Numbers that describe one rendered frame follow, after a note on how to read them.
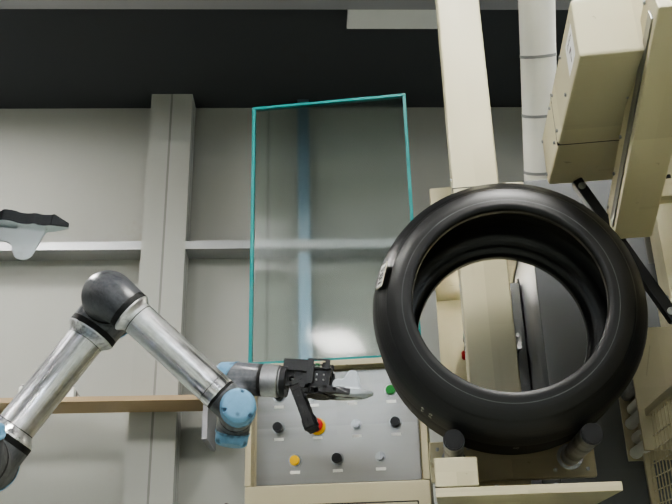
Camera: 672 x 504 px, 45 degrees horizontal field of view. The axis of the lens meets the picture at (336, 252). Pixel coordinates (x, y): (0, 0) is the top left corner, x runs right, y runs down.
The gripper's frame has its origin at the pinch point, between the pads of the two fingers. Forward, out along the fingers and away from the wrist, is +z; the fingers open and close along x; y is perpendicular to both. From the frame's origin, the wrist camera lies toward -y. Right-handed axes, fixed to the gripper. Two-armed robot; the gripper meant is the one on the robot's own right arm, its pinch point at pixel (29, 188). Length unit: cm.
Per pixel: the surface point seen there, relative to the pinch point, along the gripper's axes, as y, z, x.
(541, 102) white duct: -130, 36, -167
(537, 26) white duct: -147, 40, -149
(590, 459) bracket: -3, 41, -147
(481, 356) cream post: -30, 17, -139
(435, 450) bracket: -5, 5, -136
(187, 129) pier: -313, -238, -329
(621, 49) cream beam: -70, 65, -82
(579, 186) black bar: -73, 48, -135
